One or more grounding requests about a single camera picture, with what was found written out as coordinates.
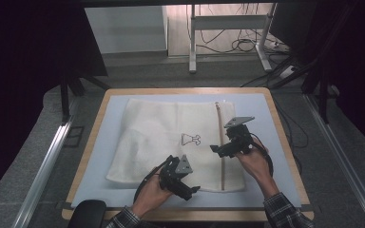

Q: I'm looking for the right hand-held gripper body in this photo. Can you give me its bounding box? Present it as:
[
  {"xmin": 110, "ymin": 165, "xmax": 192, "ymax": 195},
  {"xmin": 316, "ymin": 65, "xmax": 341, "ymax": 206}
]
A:
[{"xmin": 223, "ymin": 116, "xmax": 256, "ymax": 156}]

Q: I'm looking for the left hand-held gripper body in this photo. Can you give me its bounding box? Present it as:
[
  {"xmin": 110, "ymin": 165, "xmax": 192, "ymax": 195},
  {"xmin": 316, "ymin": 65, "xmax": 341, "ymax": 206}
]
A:
[{"xmin": 159, "ymin": 154, "xmax": 194, "ymax": 191}]

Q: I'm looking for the white mesh laundry bag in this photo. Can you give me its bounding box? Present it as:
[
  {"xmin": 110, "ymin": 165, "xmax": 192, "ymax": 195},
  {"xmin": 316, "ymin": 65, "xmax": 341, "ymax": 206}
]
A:
[{"xmin": 106, "ymin": 98, "xmax": 246, "ymax": 193}]

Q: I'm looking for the person's right hand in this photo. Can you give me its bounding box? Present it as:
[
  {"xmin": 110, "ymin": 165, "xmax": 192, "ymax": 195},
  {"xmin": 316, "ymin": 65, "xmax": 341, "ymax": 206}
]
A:
[{"xmin": 234, "ymin": 139, "xmax": 272, "ymax": 184}]

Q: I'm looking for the person's left hand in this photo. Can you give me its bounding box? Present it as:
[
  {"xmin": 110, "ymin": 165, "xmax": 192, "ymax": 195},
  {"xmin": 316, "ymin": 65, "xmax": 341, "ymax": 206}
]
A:
[{"xmin": 132, "ymin": 173, "xmax": 174, "ymax": 217}]

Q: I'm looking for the light blue table mat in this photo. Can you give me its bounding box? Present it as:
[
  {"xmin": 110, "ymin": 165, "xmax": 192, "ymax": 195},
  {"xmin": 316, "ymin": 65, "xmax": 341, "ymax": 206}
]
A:
[{"xmin": 70, "ymin": 92, "xmax": 302, "ymax": 209}]

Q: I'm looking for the white power strip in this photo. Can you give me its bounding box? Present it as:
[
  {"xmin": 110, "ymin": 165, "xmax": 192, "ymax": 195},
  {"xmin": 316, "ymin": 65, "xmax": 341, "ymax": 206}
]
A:
[{"xmin": 279, "ymin": 65, "xmax": 298, "ymax": 80}]

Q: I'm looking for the black metal stand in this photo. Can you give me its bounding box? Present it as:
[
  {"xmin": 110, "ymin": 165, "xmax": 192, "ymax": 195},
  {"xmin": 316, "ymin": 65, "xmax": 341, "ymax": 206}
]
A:
[
  {"xmin": 59, "ymin": 70, "xmax": 110, "ymax": 126},
  {"xmin": 269, "ymin": 56, "xmax": 332, "ymax": 124}
]

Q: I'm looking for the black chair armrest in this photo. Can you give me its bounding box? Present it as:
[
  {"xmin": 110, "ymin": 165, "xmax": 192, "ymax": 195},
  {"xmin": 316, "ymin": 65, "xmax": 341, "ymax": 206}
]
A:
[{"xmin": 67, "ymin": 199, "xmax": 107, "ymax": 228}]

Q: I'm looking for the black curtain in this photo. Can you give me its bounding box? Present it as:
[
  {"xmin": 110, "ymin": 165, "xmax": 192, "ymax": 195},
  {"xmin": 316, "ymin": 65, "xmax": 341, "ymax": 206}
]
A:
[
  {"xmin": 0, "ymin": 0, "xmax": 108, "ymax": 207},
  {"xmin": 293, "ymin": 0, "xmax": 365, "ymax": 160}
]

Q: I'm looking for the white cabinet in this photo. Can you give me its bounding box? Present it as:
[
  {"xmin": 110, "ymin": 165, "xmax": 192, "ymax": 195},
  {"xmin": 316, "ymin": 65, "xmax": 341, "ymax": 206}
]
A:
[{"xmin": 84, "ymin": 5, "xmax": 169, "ymax": 55}]

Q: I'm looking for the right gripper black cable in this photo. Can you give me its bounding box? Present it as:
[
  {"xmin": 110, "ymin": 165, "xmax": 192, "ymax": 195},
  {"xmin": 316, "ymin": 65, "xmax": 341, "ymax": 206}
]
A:
[{"xmin": 250, "ymin": 132, "xmax": 275, "ymax": 178}]

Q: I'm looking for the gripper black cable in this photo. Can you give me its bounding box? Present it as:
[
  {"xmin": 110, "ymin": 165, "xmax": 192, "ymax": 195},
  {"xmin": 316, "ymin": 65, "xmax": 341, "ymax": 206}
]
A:
[
  {"xmin": 250, "ymin": 132, "xmax": 275, "ymax": 178},
  {"xmin": 133, "ymin": 158, "xmax": 172, "ymax": 203}
]

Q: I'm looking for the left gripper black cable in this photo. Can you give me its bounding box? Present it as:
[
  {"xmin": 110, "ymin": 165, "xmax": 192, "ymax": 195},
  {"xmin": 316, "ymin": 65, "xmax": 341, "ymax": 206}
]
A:
[{"xmin": 133, "ymin": 158, "xmax": 172, "ymax": 203}]

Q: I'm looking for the black floor cable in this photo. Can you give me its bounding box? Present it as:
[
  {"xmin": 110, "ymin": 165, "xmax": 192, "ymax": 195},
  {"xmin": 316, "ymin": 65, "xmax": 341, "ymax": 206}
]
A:
[{"xmin": 274, "ymin": 96, "xmax": 310, "ymax": 175}]

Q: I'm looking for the tangle of black floor cables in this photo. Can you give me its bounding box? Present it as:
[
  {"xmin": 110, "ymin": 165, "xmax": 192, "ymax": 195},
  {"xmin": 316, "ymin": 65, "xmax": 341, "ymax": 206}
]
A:
[{"xmin": 196, "ymin": 4, "xmax": 288, "ymax": 55}]

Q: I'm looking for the white desk frame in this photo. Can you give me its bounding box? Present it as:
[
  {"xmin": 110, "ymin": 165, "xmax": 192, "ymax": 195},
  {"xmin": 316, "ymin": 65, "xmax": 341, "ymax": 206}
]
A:
[{"xmin": 188, "ymin": 3, "xmax": 279, "ymax": 74}]

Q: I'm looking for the aluminium floor rail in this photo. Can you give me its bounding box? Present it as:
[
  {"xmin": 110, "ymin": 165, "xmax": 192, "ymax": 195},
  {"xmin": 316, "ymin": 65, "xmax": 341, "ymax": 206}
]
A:
[
  {"xmin": 10, "ymin": 122, "xmax": 74, "ymax": 228},
  {"xmin": 302, "ymin": 93, "xmax": 365, "ymax": 228}
]

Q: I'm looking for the black floor frame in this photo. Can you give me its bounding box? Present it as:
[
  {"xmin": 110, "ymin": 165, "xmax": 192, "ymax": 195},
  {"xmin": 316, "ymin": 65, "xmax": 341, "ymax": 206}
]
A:
[{"xmin": 63, "ymin": 125, "xmax": 86, "ymax": 148}]

